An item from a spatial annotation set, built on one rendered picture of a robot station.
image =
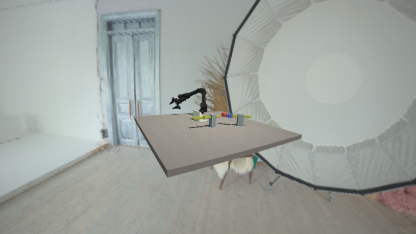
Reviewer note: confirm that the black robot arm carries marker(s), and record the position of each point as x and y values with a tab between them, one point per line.
187	95

